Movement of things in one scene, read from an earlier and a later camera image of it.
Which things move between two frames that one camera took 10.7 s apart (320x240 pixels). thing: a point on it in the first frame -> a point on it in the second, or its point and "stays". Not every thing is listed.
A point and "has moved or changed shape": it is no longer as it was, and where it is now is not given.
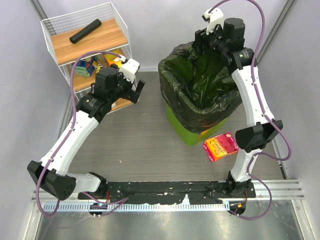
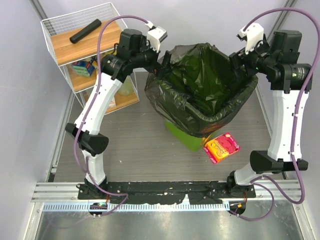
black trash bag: (199, 86) has moved or changed shape
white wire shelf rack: (97, 28) stays
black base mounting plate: (167, 192) stays
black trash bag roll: (87, 29) stays
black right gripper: (201, 37) -> (238, 60)
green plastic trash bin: (189, 137) -> (192, 142)
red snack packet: (220, 146) stays
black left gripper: (130, 94) -> (161, 69)
